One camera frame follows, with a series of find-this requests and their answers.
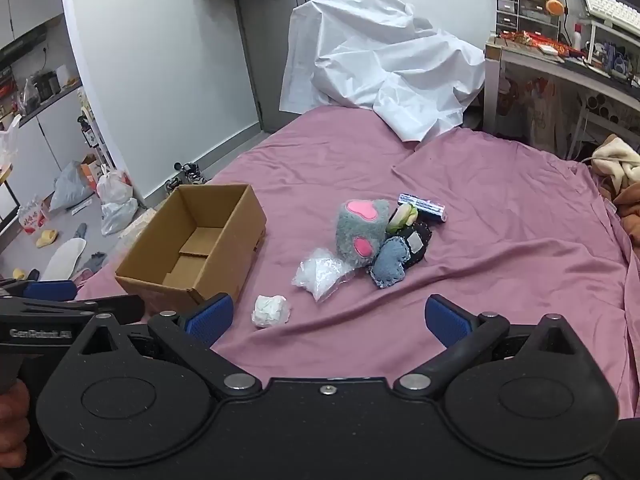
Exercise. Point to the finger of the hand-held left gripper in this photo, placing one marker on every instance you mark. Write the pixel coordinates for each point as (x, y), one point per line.
(50, 290)
(120, 306)

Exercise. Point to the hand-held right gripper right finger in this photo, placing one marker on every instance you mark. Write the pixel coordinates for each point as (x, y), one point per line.
(445, 322)

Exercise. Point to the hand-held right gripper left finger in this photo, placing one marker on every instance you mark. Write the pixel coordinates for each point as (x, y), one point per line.
(210, 317)

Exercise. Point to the brown cardboard box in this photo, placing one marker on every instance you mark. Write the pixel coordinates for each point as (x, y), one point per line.
(150, 270)

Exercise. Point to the white soft wad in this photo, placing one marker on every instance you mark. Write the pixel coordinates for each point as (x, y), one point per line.
(270, 310)

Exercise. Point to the denim heart plush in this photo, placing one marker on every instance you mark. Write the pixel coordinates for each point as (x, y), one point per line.
(392, 262)

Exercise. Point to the black fabric pouch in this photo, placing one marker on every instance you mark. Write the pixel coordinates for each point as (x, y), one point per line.
(417, 245)

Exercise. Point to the green white plush toy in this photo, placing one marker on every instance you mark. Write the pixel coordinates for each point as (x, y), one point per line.
(402, 217)

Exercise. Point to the clear bag of white stuffing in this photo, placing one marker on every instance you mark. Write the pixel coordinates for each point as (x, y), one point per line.
(322, 272)

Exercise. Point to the grey plush cube pink hearts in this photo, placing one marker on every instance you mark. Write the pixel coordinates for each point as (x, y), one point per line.
(350, 235)

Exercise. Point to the person's left hand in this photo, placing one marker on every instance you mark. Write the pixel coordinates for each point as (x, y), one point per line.
(12, 425)

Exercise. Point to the white insole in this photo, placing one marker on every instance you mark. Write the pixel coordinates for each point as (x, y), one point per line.
(65, 257)

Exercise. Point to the yellow slipper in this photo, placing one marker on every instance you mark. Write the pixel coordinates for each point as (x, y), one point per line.
(46, 237)

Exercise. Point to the grey sock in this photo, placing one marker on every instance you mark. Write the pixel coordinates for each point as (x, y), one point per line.
(81, 230)

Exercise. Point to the red white packet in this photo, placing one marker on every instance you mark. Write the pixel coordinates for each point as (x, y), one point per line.
(32, 217)

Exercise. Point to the clear plastic bag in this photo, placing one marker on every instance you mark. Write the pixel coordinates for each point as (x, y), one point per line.
(117, 215)

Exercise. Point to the pink bed sheet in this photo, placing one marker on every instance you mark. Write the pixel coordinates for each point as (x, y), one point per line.
(500, 235)

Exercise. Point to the grey plastic bag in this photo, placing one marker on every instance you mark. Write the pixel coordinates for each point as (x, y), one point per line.
(70, 187)

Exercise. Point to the white plastic bag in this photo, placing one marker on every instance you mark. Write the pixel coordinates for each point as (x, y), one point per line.
(117, 185)

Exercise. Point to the orange cardboard box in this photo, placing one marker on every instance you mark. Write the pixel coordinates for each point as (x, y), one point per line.
(90, 167)

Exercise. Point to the grey black sneaker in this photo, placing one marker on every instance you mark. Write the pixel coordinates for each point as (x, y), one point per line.
(192, 172)
(174, 184)

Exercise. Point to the white cabinet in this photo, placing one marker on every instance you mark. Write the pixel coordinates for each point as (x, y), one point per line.
(45, 130)

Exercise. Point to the brown cloth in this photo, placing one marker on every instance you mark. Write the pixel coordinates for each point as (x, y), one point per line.
(630, 205)

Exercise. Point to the beige blanket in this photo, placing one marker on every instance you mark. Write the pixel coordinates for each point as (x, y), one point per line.
(617, 160)

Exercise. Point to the white desk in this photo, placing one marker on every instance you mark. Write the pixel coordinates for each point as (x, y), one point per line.
(550, 75)

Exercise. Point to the white cover sheet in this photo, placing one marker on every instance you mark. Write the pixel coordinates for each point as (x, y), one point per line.
(375, 60)

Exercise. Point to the grey door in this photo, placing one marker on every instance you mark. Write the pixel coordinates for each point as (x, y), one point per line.
(280, 45)

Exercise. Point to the white bottle red cap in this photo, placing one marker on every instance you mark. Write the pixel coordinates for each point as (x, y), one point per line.
(578, 35)

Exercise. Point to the grey drawer organiser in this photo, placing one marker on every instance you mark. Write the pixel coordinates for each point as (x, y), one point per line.
(525, 7)

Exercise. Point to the white keyboard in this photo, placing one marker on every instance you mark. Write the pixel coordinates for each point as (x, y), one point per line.
(610, 7)

